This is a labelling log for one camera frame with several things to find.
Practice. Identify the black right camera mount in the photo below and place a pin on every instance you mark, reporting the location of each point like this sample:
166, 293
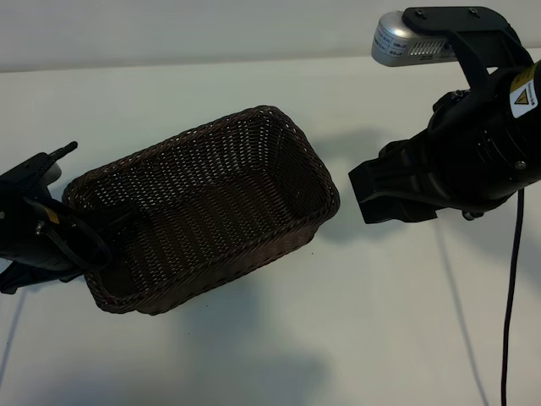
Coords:
465, 17

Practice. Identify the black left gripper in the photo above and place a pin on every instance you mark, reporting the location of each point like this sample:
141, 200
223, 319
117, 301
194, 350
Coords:
84, 249

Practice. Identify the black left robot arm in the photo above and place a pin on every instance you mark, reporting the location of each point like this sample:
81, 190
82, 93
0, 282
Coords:
17, 249

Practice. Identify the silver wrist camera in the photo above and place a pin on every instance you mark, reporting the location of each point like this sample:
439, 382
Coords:
393, 42
56, 173

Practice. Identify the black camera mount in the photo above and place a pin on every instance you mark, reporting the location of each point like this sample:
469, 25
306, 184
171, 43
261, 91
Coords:
465, 17
25, 173

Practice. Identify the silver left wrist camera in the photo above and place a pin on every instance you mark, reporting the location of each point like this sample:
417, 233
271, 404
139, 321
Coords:
56, 173

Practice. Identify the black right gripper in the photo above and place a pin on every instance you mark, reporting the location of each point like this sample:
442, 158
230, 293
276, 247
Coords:
465, 160

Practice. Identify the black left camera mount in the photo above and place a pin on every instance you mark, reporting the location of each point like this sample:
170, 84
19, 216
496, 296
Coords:
25, 173

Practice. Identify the brown wicker basket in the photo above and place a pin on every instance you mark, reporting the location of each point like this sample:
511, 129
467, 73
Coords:
211, 203

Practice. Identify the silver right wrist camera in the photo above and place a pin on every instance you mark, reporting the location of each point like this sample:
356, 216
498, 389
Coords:
393, 42

